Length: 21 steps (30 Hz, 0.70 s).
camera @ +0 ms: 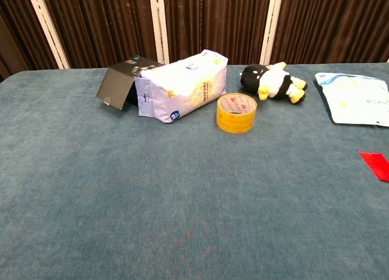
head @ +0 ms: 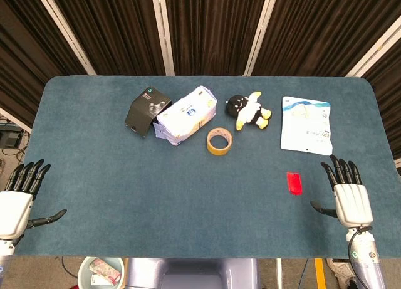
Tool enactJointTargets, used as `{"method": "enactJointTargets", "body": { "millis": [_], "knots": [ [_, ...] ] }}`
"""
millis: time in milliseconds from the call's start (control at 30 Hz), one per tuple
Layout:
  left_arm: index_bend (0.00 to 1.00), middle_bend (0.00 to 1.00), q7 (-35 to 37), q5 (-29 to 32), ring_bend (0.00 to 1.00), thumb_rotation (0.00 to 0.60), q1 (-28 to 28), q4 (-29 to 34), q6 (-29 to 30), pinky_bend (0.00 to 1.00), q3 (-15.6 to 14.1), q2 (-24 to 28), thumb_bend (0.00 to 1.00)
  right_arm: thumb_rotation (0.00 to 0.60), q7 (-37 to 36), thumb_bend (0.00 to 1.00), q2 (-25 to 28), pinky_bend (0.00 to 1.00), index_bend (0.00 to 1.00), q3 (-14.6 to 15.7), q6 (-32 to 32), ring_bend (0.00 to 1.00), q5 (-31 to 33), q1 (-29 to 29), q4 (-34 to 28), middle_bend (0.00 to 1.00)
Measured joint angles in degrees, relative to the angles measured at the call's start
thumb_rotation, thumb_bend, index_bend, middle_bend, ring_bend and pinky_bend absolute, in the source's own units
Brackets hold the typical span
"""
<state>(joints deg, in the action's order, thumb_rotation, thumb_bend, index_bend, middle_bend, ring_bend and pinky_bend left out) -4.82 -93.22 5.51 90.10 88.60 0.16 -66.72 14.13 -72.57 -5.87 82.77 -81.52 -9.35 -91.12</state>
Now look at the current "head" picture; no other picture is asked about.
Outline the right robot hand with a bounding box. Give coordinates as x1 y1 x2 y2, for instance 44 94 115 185
310 154 374 229

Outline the yellow post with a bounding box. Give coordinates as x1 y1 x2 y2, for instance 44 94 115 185
314 258 325 289

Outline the black cardboard box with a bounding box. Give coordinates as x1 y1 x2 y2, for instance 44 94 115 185
125 87 173 138

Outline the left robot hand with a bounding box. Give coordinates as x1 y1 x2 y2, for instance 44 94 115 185
0 159 68 241

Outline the white tissue pack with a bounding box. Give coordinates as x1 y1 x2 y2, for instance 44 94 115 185
152 85 217 147

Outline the white sneaker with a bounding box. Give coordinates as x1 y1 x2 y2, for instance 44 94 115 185
326 258 357 288

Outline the floral patterned box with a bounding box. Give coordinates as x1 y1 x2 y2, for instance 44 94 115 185
88 258 122 286

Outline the black electronic device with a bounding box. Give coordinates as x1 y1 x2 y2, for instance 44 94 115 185
0 129 23 148

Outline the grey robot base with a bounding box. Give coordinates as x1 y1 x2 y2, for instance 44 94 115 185
125 257 261 289

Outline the blue felt table mat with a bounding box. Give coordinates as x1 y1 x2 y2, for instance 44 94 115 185
13 75 401 260

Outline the dark pleated curtain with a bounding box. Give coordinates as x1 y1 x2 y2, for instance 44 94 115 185
0 0 401 160

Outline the grey plastic bucket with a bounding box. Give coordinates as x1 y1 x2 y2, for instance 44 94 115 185
77 256 126 289

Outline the white blue mask pouch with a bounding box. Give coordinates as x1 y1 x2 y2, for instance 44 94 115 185
280 96 333 156

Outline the yellow tape roll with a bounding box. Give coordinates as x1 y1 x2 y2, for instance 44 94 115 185
206 127 234 157

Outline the small red object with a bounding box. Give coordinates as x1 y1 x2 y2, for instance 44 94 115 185
286 172 304 196

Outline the black yellow plush toy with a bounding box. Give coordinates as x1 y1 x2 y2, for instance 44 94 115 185
226 91 273 132

